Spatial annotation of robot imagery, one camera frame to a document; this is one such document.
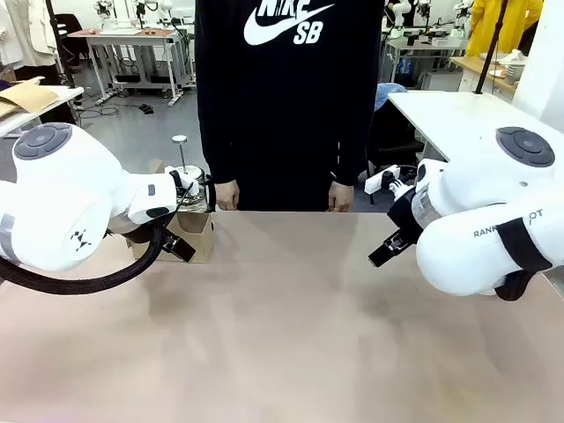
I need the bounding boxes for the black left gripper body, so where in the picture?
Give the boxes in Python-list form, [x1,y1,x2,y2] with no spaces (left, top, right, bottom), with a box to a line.
[160,233,197,264]

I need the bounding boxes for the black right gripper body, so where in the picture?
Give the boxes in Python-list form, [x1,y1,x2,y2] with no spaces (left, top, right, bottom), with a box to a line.
[386,184,427,248]

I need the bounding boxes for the person right forearm black sleeve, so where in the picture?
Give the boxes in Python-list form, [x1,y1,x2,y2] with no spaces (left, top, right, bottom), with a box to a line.
[196,78,242,187]

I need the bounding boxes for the person left forearm black sleeve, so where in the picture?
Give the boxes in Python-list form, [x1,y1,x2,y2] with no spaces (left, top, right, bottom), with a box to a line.
[329,78,381,188]

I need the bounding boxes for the brown cardboard cup carrier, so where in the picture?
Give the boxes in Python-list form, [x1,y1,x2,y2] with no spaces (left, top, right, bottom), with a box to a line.
[126,159,217,265]

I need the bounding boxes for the person left hand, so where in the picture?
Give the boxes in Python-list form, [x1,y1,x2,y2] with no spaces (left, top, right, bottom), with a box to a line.
[327,180,355,213]

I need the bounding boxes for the person right hand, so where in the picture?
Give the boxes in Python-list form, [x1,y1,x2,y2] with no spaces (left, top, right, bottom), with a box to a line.
[215,179,241,212]

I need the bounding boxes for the glass french press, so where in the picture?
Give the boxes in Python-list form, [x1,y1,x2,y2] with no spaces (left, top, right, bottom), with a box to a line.
[170,134,218,215]

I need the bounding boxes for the black chair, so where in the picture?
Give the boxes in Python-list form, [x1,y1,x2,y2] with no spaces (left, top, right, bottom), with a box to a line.
[366,109,427,178]

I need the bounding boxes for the large white table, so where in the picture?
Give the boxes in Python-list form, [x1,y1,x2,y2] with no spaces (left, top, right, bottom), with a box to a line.
[386,90,550,164]

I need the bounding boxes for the blue cloth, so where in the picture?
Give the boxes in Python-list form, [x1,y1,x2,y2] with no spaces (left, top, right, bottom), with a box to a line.
[373,82,410,114]

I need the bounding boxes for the person torso black sweatshirt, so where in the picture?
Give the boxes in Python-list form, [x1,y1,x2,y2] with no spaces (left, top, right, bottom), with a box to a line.
[195,0,382,212]

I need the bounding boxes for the wooden table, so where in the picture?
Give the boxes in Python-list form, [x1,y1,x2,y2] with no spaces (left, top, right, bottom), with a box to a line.
[448,54,522,94]

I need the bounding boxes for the white lab bench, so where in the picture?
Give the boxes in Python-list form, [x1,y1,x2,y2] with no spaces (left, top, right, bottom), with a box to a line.
[380,25,469,85]

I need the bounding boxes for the stack of white bowls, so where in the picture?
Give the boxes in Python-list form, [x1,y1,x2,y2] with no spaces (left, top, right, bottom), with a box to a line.
[501,62,527,85]

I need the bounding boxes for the thin black stand pole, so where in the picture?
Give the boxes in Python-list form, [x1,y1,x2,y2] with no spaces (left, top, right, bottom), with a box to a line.
[472,0,508,96]

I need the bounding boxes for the white side table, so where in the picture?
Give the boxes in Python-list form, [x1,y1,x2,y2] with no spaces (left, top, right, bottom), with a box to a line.
[0,85,85,138]

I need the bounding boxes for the brown cardboard sheets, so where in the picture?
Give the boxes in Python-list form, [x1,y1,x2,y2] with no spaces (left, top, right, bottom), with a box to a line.
[0,76,61,119]

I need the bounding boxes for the person in yellow coat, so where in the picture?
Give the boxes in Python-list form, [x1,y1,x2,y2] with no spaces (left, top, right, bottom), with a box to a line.
[464,0,545,59]

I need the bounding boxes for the grey-framed lab table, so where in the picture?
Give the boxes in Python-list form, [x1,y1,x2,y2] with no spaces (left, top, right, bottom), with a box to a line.
[67,26,196,108]

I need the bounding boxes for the black tripod pole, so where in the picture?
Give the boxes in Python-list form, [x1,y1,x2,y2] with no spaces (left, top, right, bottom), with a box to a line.
[45,0,77,90]

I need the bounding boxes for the person in white jacket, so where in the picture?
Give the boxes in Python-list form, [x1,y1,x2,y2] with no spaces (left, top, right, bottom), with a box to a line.
[0,0,59,87]

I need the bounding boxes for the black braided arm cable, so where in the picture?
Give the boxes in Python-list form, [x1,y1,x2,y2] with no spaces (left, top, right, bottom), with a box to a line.
[0,223,174,296]

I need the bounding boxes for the black cable bundle with strap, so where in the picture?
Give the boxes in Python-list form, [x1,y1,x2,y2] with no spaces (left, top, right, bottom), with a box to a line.
[493,218,554,303]

